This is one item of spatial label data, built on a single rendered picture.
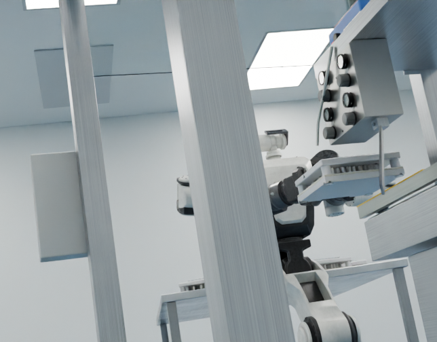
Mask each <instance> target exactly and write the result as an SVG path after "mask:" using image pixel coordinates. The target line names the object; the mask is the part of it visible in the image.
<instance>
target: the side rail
mask: <svg viewBox="0 0 437 342"><path fill-rule="evenodd" d="M436 181H437V162H436V163H435V164H433V165H431V166H429V167H428V168H426V169H424V170H422V171H421V172H419V173H417V174H416V175H414V176H412V177H410V178H408V179H406V180H405V181H403V182H401V183H400V184H398V185H396V186H395V187H392V188H391V189H389V190H387V191H386V192H385V195H381V194H380V195H378V196H377V197H375V198H373V199H371V200H369V201H368V202H366V203H364V204H362V205H361V206H359V207H358V214H359V218H360V219H365V218H367V217H369V216H371V215H372V214H374V213H376V212H378V211H380V210H382V209H384V208H387V207H388V206H390V205H392V204H394V203H396V202H398V201H400V200H402V199H404V198H406V197H407V196H409V195H411V194H413V193H415V192H417V191H419V190H421V189H423V188H425V187H426V186H428V185H431V184H432V183H435V182H436Z"/></svg>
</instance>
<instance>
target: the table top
mask: <svg viewBox="0 0 437 342"><path fill-rule="evenodd" d="M407 266H409V264H408V261H407V259H398V260H393V261H384V262H380V263H371V264H365V265H357V266H352V267H344V268H338V269H330V270H325V271H326V272H327V274H328V287H329V289H330V292H331V294H332V296H333V297H335V296H337V295H340V294H342V293H344V292H347V291H349V290H351V289H354V288H357V287H359V286H361V285H363V284H366V283H369V282H371V281H373V280H376V279H378V278H381V277H383V276H386V275H387V274H390V273H392V270H393V269H395V268H400V267H403V268H404V267H407ZM171 302H176V308H177V313H178V322H186V321H190V320H198V319H203V318H209V317H210V314H209V309H208V301H207V296H206V289H205V288H203V289H198V290H190V291H184V292H176V293H171V294H162V295H161V298H160V302H159V308H158V312H157V318H156V324H157V326H159V325H160V324H169V320H168V310H167V305H166V304H167V303H171Z"/></svg>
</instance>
